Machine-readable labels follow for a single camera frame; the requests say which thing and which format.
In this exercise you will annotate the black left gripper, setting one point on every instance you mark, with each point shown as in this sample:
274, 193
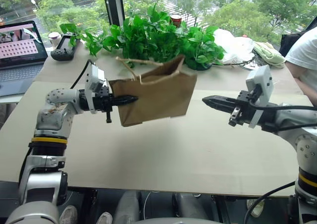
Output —
104, 103

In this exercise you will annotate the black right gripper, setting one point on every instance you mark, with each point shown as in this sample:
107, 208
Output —
244, 110

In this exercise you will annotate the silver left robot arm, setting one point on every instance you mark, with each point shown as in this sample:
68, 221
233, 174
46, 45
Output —
49, 117

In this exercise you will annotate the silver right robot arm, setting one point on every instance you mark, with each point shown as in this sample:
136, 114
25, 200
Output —
307, 144

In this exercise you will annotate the white plastic bag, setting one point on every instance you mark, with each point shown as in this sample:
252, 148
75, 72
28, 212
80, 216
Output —
232, 45

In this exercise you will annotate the green artificial leafy plant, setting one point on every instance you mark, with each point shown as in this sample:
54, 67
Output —
153, 40

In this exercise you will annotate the light green cloth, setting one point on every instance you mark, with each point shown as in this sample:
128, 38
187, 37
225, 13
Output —
270, 55

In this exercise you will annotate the black remote controller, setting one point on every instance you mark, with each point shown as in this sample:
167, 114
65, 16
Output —
65, 49

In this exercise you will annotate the black backpack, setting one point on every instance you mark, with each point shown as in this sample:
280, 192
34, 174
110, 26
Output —
288, 41

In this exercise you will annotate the paper cup with lid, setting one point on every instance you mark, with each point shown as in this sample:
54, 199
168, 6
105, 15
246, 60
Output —
54, 39

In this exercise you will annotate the person in white shirt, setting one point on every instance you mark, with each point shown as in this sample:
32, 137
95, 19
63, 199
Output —
304, 50

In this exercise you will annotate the white sneaker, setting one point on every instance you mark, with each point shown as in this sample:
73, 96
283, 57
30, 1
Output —
256, 207
104, 218
68, 215

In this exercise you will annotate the grey laptop with pink screen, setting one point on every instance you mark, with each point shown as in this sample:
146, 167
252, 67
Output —
17, 63

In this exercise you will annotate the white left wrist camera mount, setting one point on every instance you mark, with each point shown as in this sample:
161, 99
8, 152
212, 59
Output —
95, 79

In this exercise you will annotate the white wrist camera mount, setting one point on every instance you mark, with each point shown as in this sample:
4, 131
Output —
262, 77
95, 79

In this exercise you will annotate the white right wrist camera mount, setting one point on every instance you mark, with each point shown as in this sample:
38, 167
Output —
262, 77

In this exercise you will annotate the black window frame pillar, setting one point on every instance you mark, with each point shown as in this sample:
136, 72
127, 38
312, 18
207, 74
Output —
112, 3

